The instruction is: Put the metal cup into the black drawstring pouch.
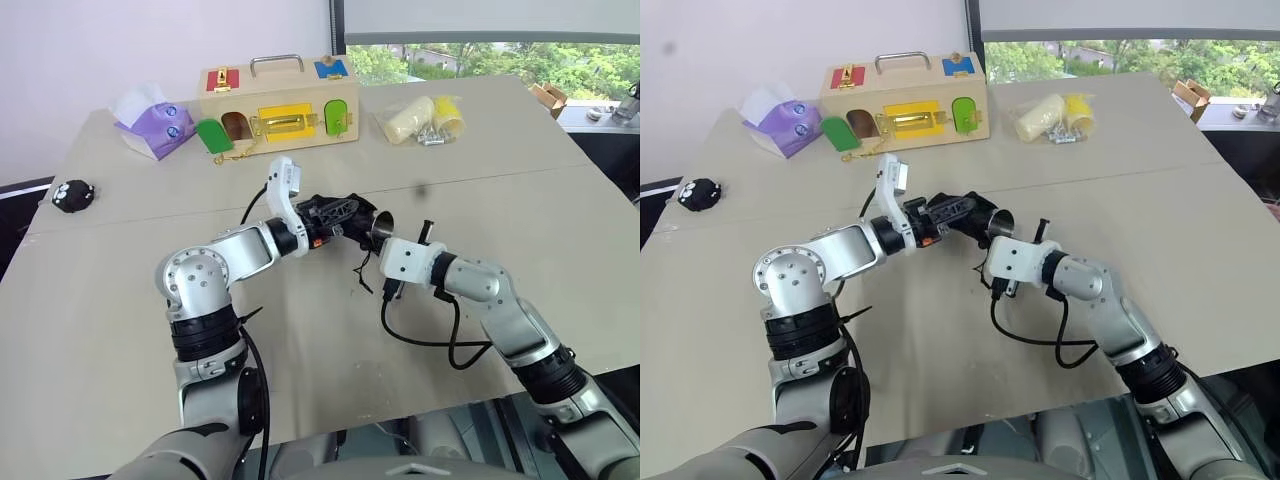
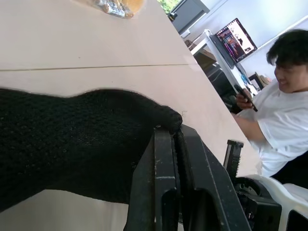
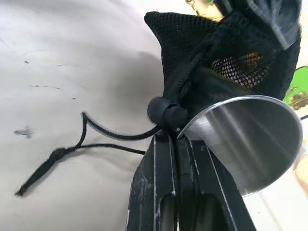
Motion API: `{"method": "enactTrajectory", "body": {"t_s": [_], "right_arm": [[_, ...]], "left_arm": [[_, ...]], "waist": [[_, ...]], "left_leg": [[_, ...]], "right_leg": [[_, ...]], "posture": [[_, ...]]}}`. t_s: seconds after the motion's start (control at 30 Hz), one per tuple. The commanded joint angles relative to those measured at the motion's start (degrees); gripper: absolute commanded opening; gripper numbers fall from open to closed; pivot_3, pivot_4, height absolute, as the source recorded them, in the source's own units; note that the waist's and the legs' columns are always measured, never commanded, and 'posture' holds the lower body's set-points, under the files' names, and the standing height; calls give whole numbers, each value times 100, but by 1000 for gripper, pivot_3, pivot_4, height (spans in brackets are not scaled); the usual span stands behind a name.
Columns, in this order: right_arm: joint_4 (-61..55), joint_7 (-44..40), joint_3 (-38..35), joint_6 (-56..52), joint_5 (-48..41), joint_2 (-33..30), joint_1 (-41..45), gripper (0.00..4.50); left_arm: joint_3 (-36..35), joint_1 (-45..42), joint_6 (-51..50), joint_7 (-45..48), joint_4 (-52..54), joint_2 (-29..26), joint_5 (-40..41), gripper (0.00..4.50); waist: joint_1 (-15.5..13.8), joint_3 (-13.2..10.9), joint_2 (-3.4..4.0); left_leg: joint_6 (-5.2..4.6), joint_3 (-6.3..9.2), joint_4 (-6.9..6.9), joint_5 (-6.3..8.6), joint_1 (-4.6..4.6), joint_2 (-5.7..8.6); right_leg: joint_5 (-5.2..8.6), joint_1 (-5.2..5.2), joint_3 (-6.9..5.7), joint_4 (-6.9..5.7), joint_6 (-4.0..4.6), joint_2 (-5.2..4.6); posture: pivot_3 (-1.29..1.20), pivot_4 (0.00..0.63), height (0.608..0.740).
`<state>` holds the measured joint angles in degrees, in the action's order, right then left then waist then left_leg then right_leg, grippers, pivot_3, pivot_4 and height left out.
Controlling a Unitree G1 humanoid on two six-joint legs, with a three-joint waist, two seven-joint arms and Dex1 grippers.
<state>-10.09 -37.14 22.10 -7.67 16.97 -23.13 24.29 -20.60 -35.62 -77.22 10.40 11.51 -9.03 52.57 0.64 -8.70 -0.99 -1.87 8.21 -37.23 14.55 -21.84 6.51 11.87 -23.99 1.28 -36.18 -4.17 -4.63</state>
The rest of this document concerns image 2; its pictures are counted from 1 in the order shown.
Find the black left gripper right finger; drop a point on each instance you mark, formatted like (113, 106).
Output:
(207, 187)

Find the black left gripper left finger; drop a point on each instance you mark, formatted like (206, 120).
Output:
(154, 183)

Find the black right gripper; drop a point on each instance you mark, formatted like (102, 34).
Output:
(263, 215)

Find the black smartphone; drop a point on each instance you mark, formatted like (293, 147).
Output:
(251, 104)

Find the person's hand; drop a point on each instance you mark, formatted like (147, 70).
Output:
(243, 101)

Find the person in white T-shirt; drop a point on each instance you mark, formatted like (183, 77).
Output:
(284, 125)

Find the lit computer monitor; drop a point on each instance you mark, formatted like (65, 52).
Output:
(237, 39)

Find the pack of small cylinders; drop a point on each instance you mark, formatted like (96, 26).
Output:
(115, 8)

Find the orange object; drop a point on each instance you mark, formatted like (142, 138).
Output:
(133, 4)

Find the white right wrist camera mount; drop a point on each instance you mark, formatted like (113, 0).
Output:
(292, 195)

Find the white shelf frame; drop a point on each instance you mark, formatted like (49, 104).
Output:
(201, 42)

